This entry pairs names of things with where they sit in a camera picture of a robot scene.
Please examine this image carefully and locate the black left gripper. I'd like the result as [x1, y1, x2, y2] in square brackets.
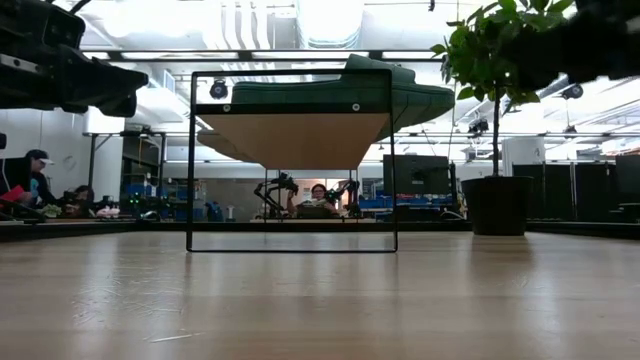
[0, 0, 150, 119]

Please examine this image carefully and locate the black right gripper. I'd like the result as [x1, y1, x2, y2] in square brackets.
[501, 0, 640, 92]

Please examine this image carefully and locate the green slide sandal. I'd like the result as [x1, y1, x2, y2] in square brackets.
[231, 53, 457, 142]

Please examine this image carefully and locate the white column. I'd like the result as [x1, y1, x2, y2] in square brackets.
[501, 135, 547, 177]

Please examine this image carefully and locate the person with cap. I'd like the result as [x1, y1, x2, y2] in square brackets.
[0, 148, 59, 210]

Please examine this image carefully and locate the black partition panel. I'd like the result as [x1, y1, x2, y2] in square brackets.
[512, 162, 617, 222]
[614, 153, 640, 224]

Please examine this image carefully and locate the green plant in black pot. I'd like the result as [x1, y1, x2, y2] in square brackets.
[430, 0, 584, 237]

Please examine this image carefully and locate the black monitor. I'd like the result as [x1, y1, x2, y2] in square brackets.
[382, 153, 452, 197]

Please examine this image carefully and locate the seated person at robot station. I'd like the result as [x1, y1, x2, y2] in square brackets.
[286, 182, 342, 220]

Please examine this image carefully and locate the black overhead light rail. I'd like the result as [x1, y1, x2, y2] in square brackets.
[79, 48, 506, 63]

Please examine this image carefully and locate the wooden shelf with black frame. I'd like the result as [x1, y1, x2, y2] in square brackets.
[185, 68, 399, 254]

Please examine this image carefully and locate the black metal table frame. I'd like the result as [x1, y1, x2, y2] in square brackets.
[0, 218, 640, 242]

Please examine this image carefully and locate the silver ventilation duct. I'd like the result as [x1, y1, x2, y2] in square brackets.
[294, 0, 367, 84]

